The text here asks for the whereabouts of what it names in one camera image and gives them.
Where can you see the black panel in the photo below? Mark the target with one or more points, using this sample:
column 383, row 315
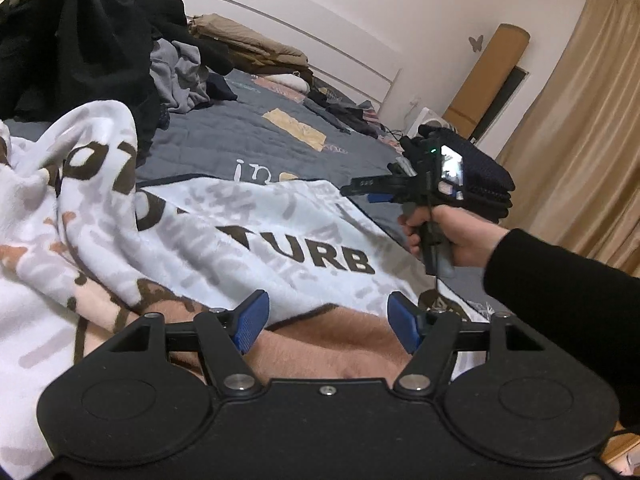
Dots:
column 505, row 100

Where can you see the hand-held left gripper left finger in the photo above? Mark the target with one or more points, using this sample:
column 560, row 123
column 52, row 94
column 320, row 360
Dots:
column 252, row 320

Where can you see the tall cardboard box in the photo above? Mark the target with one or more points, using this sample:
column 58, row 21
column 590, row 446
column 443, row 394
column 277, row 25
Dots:
column 492, row 70

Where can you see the white fan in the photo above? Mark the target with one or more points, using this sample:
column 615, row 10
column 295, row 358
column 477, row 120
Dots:
column 430, row 117

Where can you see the folded brown blanket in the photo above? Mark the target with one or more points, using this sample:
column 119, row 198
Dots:
column 285, row 67

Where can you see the stack of folded black clothes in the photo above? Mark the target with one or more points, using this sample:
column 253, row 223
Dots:
column 490, row 175

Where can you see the white headboard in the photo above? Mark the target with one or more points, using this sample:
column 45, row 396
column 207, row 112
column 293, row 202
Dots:
column 350, row 62

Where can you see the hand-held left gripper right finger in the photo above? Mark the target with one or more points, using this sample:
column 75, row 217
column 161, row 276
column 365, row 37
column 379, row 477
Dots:
column 404, row 321

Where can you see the large black clothes pile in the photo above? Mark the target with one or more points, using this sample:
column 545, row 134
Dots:
column 75, row 50

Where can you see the beige curtain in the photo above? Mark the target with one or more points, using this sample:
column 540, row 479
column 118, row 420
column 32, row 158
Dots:
column 575, row 135

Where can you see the grey printed bed quilt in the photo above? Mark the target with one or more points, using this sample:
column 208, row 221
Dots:
column 210, row 145

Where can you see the person's right forearm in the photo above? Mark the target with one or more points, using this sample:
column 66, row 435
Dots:
column 560, row 290

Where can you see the butterfly wall sticker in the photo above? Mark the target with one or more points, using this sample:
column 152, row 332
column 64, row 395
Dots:
column 475, row 43

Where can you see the scattered dark clothes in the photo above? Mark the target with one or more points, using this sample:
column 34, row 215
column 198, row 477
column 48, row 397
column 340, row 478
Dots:
column 345, row 110

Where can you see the folded beige quilt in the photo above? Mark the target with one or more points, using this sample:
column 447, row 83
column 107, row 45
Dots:
column 240, row 35

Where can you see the dark navy garment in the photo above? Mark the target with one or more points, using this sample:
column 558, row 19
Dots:
column 222, row 87

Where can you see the person's right hand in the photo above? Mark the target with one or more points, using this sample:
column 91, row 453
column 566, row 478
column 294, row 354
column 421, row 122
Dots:
column 470, row 235

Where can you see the grey garment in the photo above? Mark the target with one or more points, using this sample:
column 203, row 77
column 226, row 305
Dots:
column 177, row 77

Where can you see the white printed fleece blanket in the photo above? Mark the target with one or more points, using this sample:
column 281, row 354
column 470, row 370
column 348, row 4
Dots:
column 225, row 240

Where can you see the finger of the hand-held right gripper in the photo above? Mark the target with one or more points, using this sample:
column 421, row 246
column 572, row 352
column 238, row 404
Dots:
column 385, row 198

